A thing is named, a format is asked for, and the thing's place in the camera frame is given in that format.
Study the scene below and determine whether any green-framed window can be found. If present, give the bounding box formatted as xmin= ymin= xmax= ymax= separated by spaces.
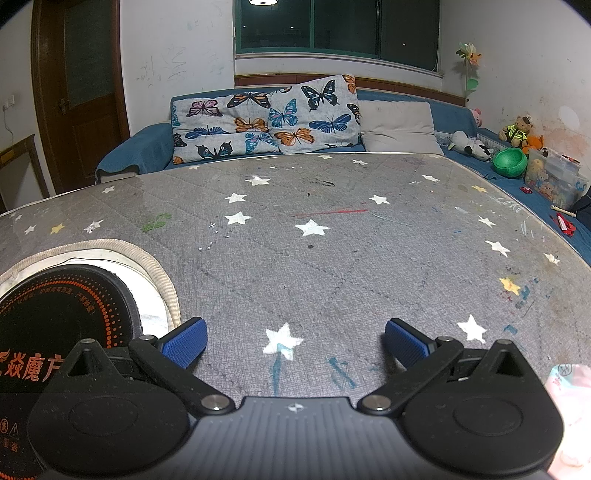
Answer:
xmin=233 ymin=0 xmax=441 ymax=77

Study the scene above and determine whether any black round induction cooktop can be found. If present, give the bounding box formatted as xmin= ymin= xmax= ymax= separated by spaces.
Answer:
xmin=0 ymin=264 xmax=144 ymax=480

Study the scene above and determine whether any wooden side table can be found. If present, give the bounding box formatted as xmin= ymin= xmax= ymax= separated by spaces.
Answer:
xmin=0 ymin=134 xmax=51 ymax=213

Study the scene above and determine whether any paper flower decoration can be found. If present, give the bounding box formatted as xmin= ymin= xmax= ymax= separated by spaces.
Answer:
xmin=455 ymin=41 xmax=483 ymax=100

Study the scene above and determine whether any wooden wall rail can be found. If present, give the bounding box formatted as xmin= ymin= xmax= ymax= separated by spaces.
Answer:
xmin=234 ymin=74 xmax=467 ymax=106

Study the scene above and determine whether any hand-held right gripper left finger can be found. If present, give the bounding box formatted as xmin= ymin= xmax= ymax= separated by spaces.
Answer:
xmin=58 ymin=316 xmax=237 ymax=415

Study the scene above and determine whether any beige pillow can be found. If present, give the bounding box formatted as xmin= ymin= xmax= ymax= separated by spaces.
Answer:
xmin=359 ymin=100 xmax=445 ymax=155

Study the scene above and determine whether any blue sofa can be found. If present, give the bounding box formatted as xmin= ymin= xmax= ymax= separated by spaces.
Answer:
xmin=95 ymin=87 xmax=591 ymax=232

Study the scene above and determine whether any grey star-print table cover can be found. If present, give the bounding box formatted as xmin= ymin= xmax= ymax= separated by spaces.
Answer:
xmin=0 ymin=152 xmax=591 ymax=480

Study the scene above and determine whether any black and white plush cow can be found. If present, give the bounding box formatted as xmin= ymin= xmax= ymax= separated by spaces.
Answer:
xmin=448 ymin=130 xmax=492 ymax=162

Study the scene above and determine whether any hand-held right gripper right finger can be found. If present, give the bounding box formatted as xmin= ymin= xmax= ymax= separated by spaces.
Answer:
xmin=358 ymin=318 xmax=536 ymax=416

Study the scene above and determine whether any butterfly print quilt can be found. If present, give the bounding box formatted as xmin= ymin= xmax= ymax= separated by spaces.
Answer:
xmin=171 ymin=74 xmax=363 ymax=166

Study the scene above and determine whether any clear plastic toy box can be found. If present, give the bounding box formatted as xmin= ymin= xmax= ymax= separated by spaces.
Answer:
xmin=524 ymin=148 xmax=589 ymax=209

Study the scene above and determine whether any pink tissue pack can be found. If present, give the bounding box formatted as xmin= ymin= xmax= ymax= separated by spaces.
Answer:
xmin=545 ymin=362 xmax=591 ymax=474

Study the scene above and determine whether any brown door with glass pane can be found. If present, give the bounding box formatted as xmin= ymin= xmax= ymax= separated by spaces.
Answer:
xmin=30 ymin=0 xmax=131 ymax=195

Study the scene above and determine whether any teddy bear in yellow vest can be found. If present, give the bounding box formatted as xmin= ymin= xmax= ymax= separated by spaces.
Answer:
xmin=498 ymin=114 xmax=536 ymax=148

